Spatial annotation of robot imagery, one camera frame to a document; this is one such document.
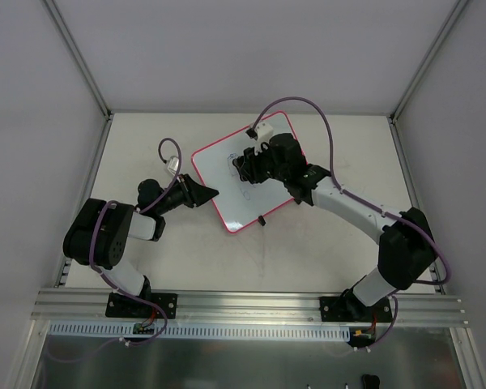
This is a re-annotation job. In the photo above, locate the pink framed whiteboard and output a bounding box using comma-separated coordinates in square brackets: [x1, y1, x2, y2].
[191, 111, 297, 234]

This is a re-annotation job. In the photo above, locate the black whiteboard eraser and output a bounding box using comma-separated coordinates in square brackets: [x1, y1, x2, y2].
[232, 156, 253, 182]

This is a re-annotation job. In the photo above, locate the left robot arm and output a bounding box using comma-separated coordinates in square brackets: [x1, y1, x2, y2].
[62, 174, 220, 316]

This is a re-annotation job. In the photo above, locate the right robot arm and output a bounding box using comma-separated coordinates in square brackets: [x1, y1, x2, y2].
[233, 130, 438, 321]

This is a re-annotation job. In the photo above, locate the black object bottom edge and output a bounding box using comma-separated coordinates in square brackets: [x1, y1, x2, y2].
[361, 374, 381, 389]

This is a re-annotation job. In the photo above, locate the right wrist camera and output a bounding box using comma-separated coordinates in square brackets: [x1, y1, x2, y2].
[245, 122, 274, 144]

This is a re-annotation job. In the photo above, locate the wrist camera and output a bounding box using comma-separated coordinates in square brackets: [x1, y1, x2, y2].
[165, 156, 181, 177]
[245, 122, 274, 144]

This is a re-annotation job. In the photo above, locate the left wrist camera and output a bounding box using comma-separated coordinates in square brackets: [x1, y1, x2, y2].
[165, 156, 181, 177]

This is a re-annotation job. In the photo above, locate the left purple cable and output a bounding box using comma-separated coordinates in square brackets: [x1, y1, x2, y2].
[44, 138, 183, 364]

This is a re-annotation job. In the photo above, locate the purple cable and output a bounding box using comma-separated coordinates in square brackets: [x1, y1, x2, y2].
[44, 138, 183, 364]
[253, 96, 454, 357]

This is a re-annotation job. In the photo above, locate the aluminium mounting rail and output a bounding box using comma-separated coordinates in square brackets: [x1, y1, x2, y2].
[31, 288, 470, 327]

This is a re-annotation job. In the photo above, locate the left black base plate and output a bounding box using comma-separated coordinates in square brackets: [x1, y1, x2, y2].
[104, 293, 178, 319]

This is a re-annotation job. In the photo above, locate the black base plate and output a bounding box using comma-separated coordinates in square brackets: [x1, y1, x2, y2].
[104, 293, 178, 319]
[318, 293, 393, 323]

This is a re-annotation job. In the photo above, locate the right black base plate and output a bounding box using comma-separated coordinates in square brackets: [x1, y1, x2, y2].
[318, 293, 393, 323]

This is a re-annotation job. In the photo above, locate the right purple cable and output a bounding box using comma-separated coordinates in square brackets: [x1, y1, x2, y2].
[253, 96, 454, 357]

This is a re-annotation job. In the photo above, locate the slotted cable duct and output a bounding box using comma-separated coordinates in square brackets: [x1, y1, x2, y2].
[48, 321, 351, 343]

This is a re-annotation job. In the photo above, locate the left frame post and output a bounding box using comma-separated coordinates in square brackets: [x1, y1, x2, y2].
[40, 0, 111, 119]

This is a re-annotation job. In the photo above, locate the frame post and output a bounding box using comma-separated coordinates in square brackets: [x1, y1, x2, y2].
[390, 0, 470, 123]
[40, 0, 111, 119]

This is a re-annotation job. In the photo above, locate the right frame post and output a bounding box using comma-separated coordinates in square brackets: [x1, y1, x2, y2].
[390, 0, 470, 123]

